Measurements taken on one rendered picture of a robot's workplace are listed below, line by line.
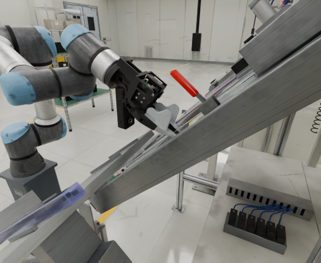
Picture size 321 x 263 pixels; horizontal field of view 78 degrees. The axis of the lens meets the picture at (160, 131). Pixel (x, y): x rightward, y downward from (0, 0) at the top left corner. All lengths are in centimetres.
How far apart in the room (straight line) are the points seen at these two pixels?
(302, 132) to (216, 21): 782
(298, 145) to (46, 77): 182
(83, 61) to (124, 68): 11
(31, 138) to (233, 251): 92
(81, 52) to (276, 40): 39
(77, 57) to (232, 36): 880
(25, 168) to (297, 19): 110
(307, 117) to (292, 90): 157
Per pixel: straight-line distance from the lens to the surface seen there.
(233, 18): 922
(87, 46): 52
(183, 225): 148
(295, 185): 97
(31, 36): 92
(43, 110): 104
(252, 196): 79
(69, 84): 57
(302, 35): 33
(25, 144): 108
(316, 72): 30
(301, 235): 78
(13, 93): 54
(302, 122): 188
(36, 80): 55
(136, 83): 44
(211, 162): 162
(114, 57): 49
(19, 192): 121
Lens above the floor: 115
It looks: 26 degrees down
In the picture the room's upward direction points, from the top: straight up
